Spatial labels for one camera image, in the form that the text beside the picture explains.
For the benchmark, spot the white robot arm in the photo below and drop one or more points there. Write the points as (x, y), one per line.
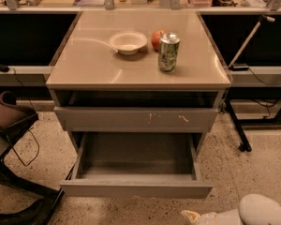
(253, 209)

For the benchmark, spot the grey drawer cabinet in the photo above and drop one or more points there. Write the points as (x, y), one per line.
(91, 73)

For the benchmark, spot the black chair base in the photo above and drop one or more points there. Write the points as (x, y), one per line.
(39, 212)

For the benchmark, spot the white paper bowl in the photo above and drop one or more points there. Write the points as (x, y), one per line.
(128, 42)

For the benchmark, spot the white stick with tip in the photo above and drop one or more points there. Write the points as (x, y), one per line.
(262, 19)

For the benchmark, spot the red apple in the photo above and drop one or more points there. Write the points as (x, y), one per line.
(155, 38)

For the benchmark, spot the black device on ledge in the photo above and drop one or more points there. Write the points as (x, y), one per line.
(239, 67)

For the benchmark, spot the green soda can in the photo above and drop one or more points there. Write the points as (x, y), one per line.
(168, 51)

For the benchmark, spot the black power adapter left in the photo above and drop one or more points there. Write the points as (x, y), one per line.
(4, 68)

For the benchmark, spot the black table leg stand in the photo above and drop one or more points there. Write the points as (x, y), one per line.
(244, 145)

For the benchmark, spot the brown chair seat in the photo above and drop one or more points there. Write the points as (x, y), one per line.
(14, 118)

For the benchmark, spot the grey drawer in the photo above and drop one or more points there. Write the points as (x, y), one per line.
(136, 165)
(171, 120)

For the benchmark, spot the grey top drawer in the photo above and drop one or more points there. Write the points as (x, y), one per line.
(171, 120)

